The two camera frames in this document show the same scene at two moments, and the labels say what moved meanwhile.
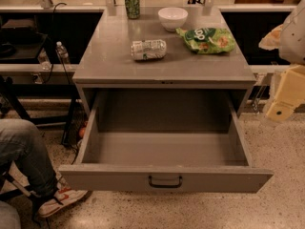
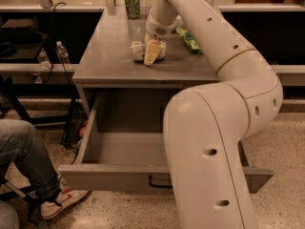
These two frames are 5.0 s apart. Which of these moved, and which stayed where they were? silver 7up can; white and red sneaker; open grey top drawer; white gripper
Moved: white gripper
Stayed: white and red sneaker; open grey top drawer; silver 7up can
